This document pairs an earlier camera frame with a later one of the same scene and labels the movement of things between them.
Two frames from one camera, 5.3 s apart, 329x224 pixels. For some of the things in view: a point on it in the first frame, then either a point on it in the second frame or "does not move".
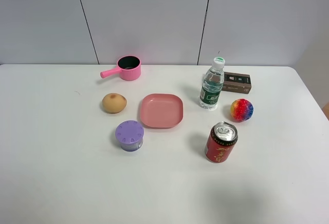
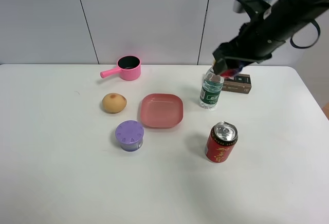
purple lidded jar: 129,134 does not move
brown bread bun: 113,103 does not move
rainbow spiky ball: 241,110 -> 231,72
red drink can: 221,142 does not move
